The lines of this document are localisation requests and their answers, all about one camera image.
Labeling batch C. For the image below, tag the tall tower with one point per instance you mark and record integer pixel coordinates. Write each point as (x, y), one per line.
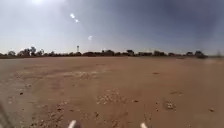
(78, 49)

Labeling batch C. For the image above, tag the row of trees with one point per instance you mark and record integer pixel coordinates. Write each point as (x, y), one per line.
(106, 53)

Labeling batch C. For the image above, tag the robot's own part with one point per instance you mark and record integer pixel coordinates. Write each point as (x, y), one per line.
(72, 124)
(143, 125)

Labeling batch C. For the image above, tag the reddish brown dirt ground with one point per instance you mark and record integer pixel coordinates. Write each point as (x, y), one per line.
(113, 76)

